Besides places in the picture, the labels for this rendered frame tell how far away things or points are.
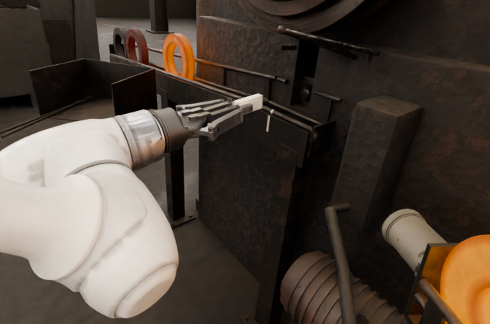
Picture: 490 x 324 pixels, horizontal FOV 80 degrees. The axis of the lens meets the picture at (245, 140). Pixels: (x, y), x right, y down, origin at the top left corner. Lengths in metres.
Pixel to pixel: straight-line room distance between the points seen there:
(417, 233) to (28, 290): 1.20
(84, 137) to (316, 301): 0.43
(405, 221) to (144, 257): 0.33
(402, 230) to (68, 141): 0.45
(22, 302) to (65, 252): 0.99
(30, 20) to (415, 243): 2.75
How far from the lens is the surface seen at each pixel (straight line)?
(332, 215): 0.57
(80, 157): 0.42
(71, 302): 1.24
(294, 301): 0.57
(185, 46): 1.05
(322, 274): 0.57
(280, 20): 0.64
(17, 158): 0.46
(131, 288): 0.32
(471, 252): 0.38
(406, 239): 0.45
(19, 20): 2.83
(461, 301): 0.41
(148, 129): 0.47
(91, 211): 0.32
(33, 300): 1.30
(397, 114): 0.51
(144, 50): 1.37
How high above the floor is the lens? 0.95
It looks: 26 degrees down
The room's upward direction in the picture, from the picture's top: 5 degrees clockwise
